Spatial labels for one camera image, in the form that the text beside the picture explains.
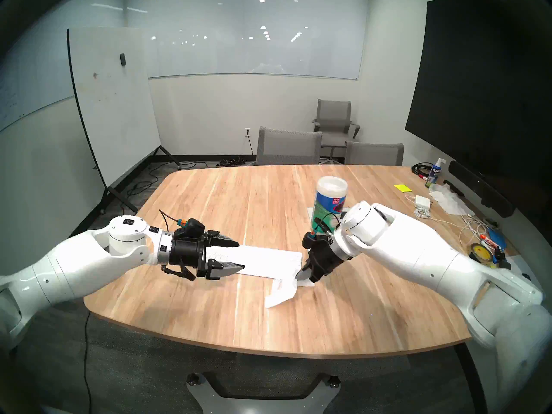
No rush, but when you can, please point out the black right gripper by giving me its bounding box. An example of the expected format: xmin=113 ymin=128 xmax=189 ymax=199
xmin=295 ymin=238 xmax=346 ymax=285

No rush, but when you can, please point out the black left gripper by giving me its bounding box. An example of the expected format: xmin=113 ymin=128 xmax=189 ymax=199
xmin=169 ymin=229 xmax=247 ymax=281

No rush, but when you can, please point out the white disinfecting wipe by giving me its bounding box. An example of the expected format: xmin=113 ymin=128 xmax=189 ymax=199
xmin=264 ymin=277 xmax=299 ymax=309

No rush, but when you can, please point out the green blue wipes canister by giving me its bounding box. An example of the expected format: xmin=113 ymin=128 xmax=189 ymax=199
xmin=310 ymin=176 xmax=348 ymax=235

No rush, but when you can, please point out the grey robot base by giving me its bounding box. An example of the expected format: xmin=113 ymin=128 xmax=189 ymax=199
xmin=186 ymin=372 xmax=341 ymax=414

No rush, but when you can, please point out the white slim keyboard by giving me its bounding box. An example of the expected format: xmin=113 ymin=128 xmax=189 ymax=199
xmin=205 ymin=244 xmax=303 ymax=282

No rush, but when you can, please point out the grey mesh chair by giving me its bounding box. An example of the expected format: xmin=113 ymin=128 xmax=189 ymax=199
xmin=344 ymin=141 xmax=405 ymax=166
xmin=256 ymin=126 xmax=323 ymax=166

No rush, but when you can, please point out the crumpled white tissue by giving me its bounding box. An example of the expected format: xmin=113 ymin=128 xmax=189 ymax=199
xmin=429 ymin=190 xmax=475 ymax=216

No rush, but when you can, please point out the grey office chair with armrests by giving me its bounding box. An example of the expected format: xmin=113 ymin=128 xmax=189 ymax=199
xmin=311 ymin=99 xmax=361 ymax=161

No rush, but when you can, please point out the whiteboard cleaner spray bottle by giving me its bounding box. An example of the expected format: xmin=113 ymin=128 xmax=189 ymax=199
xmin=425 ymin=158 xmax=447 ymax=188

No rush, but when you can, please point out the yellow tape roll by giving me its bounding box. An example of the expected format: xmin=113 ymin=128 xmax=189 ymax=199
xmin=469 ymin=243 xmax=495 ymax=265

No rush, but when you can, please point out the white orange glue bottle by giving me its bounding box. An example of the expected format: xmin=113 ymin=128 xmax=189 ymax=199
xmin=479 ymin=233 xmax=505 ymax=251

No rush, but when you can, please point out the white mobile whiteboard on stand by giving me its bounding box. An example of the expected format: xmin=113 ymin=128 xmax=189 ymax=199
xmin=67 ymin=27 xmax=182 ymax=214

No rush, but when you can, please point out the blue plastic item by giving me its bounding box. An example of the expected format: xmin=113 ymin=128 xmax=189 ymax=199
xmin=487 ymin=228 xmax=508 ymax=251

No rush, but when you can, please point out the black video sound bar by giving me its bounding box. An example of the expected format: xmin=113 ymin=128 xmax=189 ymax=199
xmin=448 ymin=160 xmax=516 ymax=218

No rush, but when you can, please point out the white paper sheet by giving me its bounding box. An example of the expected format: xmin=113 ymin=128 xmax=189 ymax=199
xmin=509 ymin=254 xmax=535 ymax=281

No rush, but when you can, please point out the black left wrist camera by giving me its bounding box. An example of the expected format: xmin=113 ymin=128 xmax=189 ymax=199
xmin=175 ymin=218 xmax=204 ymax=241

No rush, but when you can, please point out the black left wrist cable loop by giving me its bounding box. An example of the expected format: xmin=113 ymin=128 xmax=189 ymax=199
xmin=162 ymin=264 xmax=197 ymax=282

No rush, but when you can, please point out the white charger with cable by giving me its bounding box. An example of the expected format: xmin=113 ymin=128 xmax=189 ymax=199
xmin=405 ymin=194 xmax=490 ymax=246

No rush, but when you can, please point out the thin black floor cable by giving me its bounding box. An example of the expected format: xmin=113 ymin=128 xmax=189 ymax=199
xmin=83 ymin=310 xmax=94 ymax=414

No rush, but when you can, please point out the wide glass wall whiteboard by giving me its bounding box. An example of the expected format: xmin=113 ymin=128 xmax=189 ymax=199
xmin=126 ymin=0 xmax=370 ymax=81

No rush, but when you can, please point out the large black wall screen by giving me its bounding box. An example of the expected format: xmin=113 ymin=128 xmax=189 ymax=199
xmin=405 ymin=0 xmax=552 ymax=228

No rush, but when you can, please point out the glass wall whiteboard with writing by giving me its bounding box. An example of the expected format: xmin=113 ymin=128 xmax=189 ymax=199
xmin=0 ymin=0 xmax=126 ymax=132

